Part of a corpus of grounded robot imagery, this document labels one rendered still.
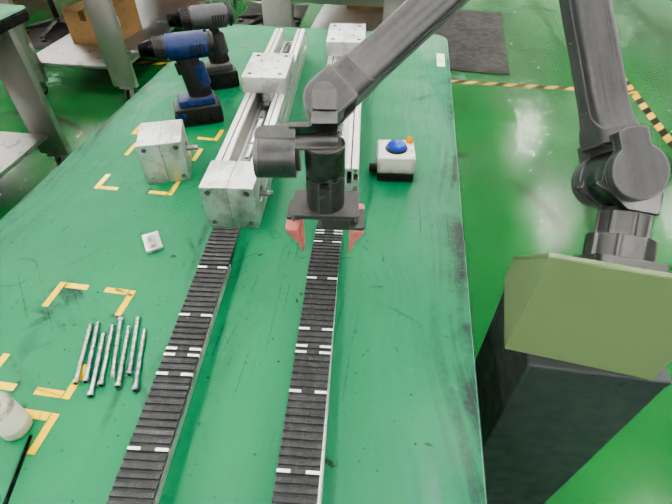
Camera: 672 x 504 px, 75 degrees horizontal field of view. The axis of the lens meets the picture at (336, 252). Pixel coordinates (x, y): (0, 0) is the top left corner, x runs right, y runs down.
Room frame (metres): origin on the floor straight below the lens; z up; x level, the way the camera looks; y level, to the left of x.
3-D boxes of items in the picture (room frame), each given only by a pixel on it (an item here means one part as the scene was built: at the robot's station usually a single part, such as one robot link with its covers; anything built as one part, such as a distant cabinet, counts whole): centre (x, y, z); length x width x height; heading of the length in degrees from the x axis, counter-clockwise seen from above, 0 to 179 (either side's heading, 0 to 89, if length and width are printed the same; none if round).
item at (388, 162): (0.84, -0.12, 0.81); 0.10 x 0.08 x 0.06; 87
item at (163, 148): (0.85, 0.36, 0.83); 0.11 x 0.10 x 0.10; 102
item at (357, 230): (0.54, -0.01, 0.88); 0.07 x 0.07 x 0.09; 88
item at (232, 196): (0.70, 0.19, 0.83); 0.12 x 0.09 x 0.10; 87
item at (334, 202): (0.54, 0.02, 0.95); 0.10 x 0.07 x 0.07; 88
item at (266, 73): (1.14, 0.17, 0.87); 0.16 x 0.11 x 0.07; 177
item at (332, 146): (0.54, 0.02, 1.01); 0.07 x 0.06 x 0.07; 90
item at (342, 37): (1.38, -0.03, 0.87); 0.16 x 0.11 x 0.07; 177
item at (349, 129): (1.13, -0.02, 0.82); 0.80 x 0.10 x 0.09; 177
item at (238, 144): (1.14, 0.17, 0.82); 0.80 x 0.10 x 0.09; 177
